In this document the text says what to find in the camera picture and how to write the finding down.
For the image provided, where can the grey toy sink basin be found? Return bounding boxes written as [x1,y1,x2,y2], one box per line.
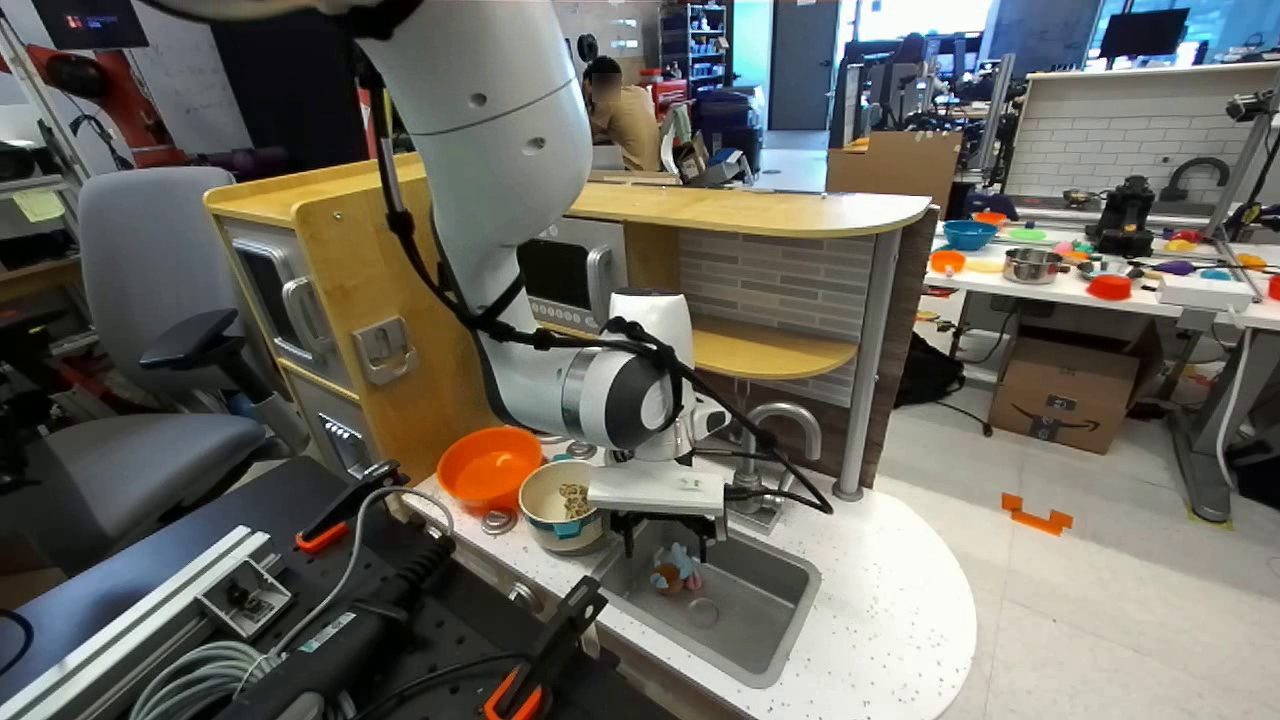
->
[600,521,819,688]

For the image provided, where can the small plush toy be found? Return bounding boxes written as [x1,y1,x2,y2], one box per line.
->
[648,543,699,599]

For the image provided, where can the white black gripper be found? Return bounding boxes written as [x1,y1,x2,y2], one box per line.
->
[586,458,732,540]

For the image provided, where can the white work table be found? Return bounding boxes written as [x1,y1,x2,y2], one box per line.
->
[923,240,1280,524]

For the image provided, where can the white bowl with food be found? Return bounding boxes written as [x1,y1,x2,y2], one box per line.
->
[520,462,602,555]

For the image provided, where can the grey cable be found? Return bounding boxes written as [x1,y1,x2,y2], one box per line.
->
[122,489,457,720]

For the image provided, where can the black perforated board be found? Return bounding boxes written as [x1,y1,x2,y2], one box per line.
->
[0,458,669,720]

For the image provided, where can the grey office chair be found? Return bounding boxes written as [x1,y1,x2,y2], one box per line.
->
[45,165,274,547]

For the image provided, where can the orange plastic bowl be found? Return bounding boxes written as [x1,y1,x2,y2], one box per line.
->
[437,425,542,516]

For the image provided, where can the seated person in background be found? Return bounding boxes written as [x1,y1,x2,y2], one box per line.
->
[583,55,659,171]

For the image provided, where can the toy microwave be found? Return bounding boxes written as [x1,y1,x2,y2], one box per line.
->
[516,240,621,332]

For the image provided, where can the silver toy faucet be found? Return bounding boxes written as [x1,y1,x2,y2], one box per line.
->
[703,398,823,533]

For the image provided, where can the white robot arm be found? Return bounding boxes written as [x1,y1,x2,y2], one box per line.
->
[146,0,727,540]

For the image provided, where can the wooden toy kitchen unit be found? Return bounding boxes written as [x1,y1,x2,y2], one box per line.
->
[202,154,976,720]

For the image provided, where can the orange black clamp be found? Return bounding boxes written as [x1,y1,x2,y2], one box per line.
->
[480,575,606,720]
[290,462,405,558]

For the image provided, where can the aluminium extrusion rail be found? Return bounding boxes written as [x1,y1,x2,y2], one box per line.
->
[0,524,266,720]

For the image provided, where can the cardboard box on floor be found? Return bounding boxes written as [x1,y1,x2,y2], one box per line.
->
[988,337,1140,456]

